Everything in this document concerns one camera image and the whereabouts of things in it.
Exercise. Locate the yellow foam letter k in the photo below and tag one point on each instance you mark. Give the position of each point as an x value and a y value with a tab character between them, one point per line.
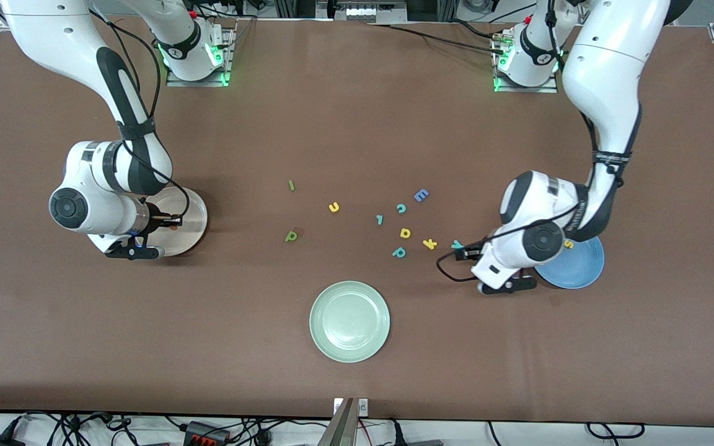
428	243

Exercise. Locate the green foam letter d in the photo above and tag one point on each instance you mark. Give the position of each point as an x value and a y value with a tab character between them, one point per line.
290	236

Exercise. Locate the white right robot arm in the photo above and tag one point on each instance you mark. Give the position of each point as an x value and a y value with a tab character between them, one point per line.
53	37

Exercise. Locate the white round bowl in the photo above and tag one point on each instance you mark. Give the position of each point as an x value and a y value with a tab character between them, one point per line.
191	214

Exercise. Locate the teal foam letter p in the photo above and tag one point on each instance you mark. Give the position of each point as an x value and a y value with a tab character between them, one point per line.
399	253

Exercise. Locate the blue foam letter E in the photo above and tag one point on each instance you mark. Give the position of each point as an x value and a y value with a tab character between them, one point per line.
421	196

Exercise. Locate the blue round plate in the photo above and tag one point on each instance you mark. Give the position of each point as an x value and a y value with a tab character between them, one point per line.
580	269

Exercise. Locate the pale green round plate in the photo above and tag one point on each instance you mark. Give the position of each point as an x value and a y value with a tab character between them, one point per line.
349	322

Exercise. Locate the brown table cover sheet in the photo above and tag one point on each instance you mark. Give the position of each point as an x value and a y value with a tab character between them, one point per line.
84	341

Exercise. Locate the aluminium profile bar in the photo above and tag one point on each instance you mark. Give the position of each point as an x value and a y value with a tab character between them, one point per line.
341	428

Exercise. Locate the black power strip red switches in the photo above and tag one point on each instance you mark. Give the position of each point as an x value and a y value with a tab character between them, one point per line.
205	433

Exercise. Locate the grey metal equipment box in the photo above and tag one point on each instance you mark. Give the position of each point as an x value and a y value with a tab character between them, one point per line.
363	12

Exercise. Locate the small white bracket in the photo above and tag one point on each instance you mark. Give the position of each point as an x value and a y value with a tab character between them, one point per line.
363	407

